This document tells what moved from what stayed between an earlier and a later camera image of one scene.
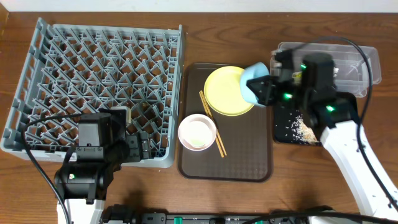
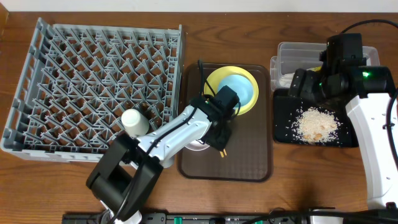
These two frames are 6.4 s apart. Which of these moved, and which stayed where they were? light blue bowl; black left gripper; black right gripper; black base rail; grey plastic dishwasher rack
Moved: black right gripper; black left gripper; light blue bowl
Stayed: black base rail; grey plastic dishwasher rack
